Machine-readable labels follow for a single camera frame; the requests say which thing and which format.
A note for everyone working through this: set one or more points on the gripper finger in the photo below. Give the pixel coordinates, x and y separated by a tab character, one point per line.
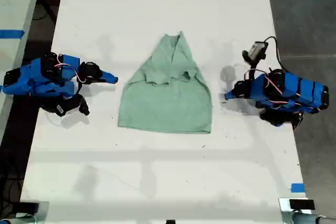
230	93
107	81
109	75
231	98

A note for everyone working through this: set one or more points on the pale green T-shirt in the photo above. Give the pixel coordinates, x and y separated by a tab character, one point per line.
162	106

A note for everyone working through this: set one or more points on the blue and black arm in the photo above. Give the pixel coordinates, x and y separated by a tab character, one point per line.
34	79
296	91

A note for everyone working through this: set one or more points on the long blue tape strip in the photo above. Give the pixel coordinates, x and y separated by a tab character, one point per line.
11	34

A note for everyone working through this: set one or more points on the pale side table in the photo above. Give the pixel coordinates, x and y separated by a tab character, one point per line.
15	3

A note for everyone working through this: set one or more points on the short blue tape piece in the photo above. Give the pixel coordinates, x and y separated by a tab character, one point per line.
298	187

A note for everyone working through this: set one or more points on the small black box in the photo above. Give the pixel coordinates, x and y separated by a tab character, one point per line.
302	204

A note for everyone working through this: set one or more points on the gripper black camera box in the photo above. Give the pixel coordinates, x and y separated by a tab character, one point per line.
69	106

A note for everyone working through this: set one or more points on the gripper grey camera box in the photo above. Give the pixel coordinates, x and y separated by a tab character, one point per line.
256	51

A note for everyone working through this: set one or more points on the white corner bracket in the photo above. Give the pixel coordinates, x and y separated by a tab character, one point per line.
284	205

